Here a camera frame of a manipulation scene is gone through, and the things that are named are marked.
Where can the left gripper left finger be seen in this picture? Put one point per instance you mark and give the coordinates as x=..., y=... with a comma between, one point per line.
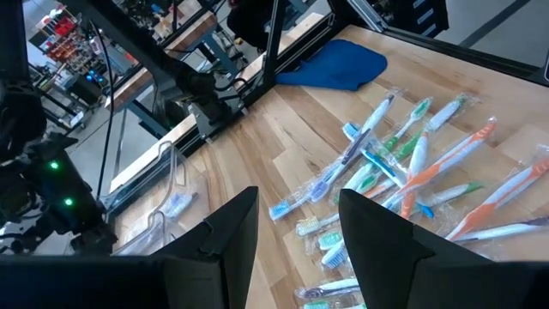
x=128, y=283

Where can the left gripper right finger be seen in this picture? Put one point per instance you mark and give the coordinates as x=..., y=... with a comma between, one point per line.
x=429, y=279

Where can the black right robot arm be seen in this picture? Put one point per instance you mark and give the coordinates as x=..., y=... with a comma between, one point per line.
x=56, y=193

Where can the green white toothbrush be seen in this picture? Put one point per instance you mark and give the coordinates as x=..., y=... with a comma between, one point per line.
x=446, y=113
x=454, y=193
x=422, y=107
x=330, y=239

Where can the blue cloth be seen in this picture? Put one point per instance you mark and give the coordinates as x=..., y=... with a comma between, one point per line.
x=334, y=64

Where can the wooden workbench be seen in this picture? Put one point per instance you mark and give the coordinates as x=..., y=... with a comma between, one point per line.
x=193, y=32

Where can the cluttered parts shelf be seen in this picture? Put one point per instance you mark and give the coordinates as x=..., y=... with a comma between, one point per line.
x=64, y=30

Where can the black aluminium table frame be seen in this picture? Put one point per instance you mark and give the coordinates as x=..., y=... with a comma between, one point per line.
x=274, y=43

